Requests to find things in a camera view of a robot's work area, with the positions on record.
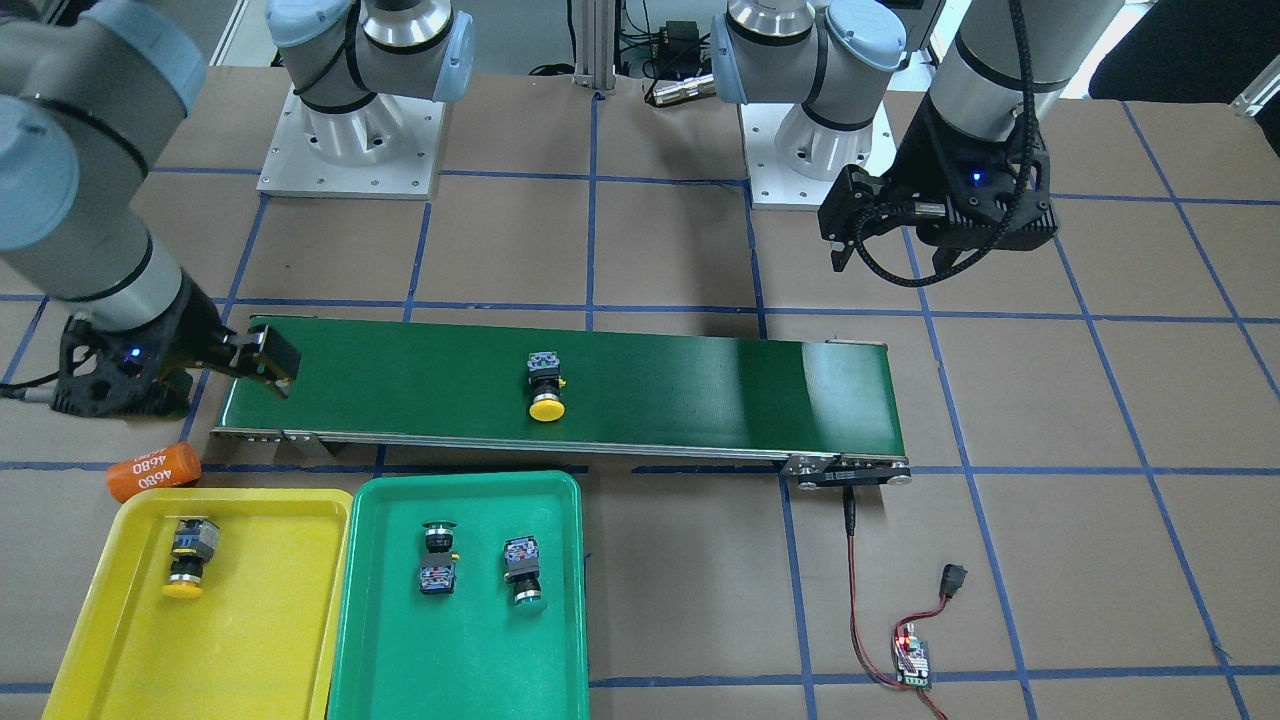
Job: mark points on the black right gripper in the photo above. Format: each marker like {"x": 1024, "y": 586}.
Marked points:
{"x": 193, "y": 327}

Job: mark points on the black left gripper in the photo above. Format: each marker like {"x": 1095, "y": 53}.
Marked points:
{"x": 916, "y": 163}

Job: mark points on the orange cylinder labelled 4680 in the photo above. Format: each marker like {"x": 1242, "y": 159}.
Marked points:
{"x": 171, "y": 466}

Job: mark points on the yellow push button one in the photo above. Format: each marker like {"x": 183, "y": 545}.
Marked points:
{"x": 194, "y": 544}

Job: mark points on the yellow push button two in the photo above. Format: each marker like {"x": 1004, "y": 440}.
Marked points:
{"x": 546, "y": 383}

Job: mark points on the green push button one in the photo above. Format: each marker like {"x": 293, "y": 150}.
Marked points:
{"x": 523, "y": 565}

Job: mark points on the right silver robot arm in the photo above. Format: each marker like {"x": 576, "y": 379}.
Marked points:
{"x": 88, "y": 110}

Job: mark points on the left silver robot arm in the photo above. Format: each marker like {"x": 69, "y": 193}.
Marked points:
{"x": 836, "y": 62}

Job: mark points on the yellow plastic tray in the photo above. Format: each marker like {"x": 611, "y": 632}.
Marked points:
{"x": 259, "y": 643}

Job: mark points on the green conveyor belt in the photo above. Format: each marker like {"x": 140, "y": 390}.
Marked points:
{"x": 825, "y": 412}

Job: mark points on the green plastic tray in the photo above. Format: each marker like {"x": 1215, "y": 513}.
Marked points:
{"x": 470, "y": 654}

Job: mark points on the small motor controller board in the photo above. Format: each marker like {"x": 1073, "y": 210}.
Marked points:
{"x": 911, "y": 659}

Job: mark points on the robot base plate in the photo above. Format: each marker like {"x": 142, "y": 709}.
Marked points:
{"x": 792, "y": 163}

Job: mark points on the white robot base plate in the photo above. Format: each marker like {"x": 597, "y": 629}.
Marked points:
{"x": 387, "y": 150}

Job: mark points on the black cable connector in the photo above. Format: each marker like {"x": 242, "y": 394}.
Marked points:
{"x": 952, "y": 580}

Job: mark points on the aluminium frame post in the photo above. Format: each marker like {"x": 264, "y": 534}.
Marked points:
{"x": 596, "y": 26}

